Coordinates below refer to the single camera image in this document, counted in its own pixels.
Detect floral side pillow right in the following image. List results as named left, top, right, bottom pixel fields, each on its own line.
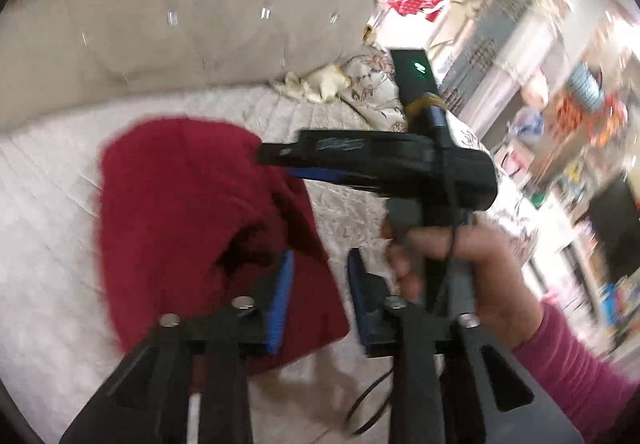
left=340, top=48, right=539, bottom=265

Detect pink sleeve forearm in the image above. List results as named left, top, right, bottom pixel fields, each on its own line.
left=513, top=303, right=639, bottom=444

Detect cream crumpled cloth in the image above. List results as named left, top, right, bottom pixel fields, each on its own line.
left=270, top=64, right=352, bottom=104

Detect beige tufted headboard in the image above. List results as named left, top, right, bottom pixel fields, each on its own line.
left=1, top=0, right=374, bottom=130

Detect person's right hand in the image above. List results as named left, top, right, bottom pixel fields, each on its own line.
left=407, top=224, right=544, bottom=349

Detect white quilted bedspread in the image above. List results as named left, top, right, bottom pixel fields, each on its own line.
left=1, top=86, right=393, bottom=443

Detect dark red sweater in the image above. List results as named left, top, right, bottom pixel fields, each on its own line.
left=98, top=118, right=349, bottom=372

